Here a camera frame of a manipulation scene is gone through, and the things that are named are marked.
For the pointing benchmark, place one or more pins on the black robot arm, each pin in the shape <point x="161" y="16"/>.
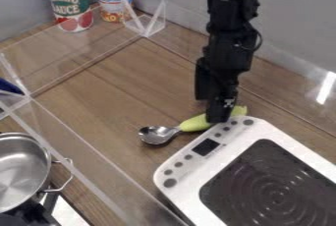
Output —
<point x="231" y="16"/>

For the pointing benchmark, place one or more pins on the black stove under pot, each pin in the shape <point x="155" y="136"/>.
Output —
<point x="54" y="211"/>

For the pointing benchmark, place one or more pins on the green handled metal spoon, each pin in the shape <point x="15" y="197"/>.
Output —
<point x="157" y="135"/>

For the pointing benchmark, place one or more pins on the blue object at left edge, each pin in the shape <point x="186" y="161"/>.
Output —
<point x="10" y="87"/>

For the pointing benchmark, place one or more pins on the clear acrylic divider strip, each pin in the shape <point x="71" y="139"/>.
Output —
<point x="81" y="159"/>

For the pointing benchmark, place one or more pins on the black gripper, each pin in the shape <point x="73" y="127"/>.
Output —
<point x="227" y="58"/>

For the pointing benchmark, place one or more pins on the tomato sauce can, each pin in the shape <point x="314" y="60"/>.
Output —
<point x="74" y="15"/>

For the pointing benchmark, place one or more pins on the white and black stove top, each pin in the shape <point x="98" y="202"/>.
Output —
<point x="247" y="175"/>

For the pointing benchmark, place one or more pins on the stainless steel pot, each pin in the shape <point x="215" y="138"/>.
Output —
<point x="25" y="171"/>

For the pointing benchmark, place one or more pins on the clear acrylic corner bracket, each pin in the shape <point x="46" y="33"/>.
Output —
<point x="145" y="25"/>

